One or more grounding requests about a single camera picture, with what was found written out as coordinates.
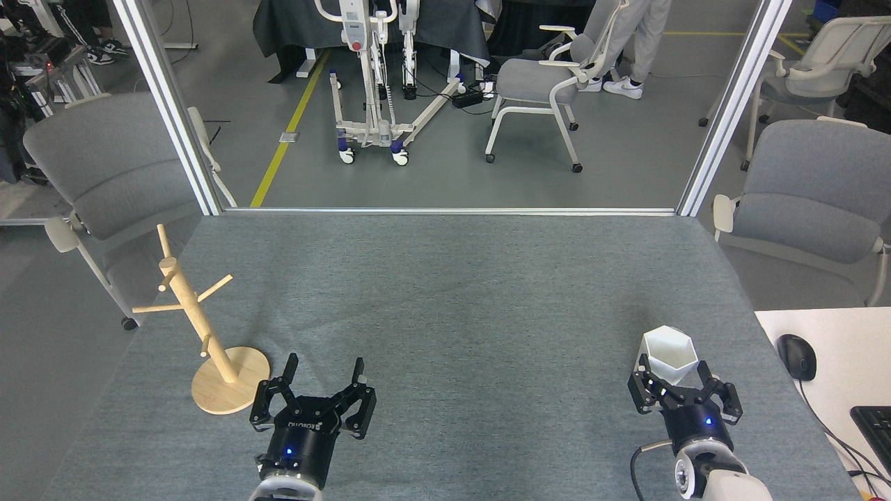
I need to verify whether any black mouse cable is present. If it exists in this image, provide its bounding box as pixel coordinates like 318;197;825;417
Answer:
796;379;891;491

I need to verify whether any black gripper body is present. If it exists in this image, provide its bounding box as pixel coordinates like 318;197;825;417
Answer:
657;402;736;459
256;395;346;489

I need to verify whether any white wheeled stand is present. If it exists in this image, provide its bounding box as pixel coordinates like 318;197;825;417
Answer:
314;0;469;167

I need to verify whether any person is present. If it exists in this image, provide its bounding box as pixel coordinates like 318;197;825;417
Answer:
64;0;132;67

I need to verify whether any white hexagonal cup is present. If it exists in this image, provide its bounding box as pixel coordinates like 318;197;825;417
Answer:
636;326;700;388

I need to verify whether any black table cloth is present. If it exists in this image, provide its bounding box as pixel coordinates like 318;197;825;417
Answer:
251;0;492;85

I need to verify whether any silver aluminium post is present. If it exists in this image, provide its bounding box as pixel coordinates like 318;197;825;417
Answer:
676;0;795;218
113;0;226;217

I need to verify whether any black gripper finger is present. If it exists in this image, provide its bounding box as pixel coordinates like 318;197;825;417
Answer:
333;357;378;441
627;354;681;417
692;360;744;426
249;353;301;434

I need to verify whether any wooden cup rack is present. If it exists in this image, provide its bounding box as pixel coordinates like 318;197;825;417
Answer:
132;224;271;416

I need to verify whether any black keyboard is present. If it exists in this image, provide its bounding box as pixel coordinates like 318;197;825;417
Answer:
849;406;891;478

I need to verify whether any grey chair with white frame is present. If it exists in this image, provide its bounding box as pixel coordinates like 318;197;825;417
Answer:
711;117;891;308
698;15;891;173
484;0;631;174
22;92;238;331

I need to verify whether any black computer mouse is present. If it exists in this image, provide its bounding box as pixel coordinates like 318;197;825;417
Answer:
776;334;818;383

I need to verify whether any white desk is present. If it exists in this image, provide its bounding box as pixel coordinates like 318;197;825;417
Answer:
755;307;891;501

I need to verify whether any silver table edge rail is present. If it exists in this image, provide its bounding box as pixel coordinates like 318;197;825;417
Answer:
221;207;678;218

